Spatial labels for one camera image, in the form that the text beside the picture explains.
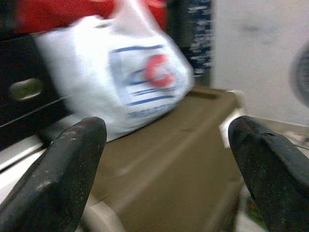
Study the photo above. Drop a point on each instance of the brown flat box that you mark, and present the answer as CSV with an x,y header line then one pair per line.
x,y
169,157

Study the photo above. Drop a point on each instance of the grey round fan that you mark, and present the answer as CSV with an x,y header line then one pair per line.
x,y
303,75

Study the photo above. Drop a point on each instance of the white printed plastic bag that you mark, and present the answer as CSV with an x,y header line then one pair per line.
x,y
84,72

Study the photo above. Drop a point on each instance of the red bag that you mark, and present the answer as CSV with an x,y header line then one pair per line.
x,y
60,12

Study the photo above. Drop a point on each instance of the black storage box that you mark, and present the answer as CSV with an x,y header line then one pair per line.
x,y
14,60

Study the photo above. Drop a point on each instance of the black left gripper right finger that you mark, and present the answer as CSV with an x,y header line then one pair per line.
x,y
277,181

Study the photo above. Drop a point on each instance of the dark blue patterned cloth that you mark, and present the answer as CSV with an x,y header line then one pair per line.
x,y
200,36

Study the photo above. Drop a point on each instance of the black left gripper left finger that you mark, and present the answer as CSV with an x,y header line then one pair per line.
x,y
55,181

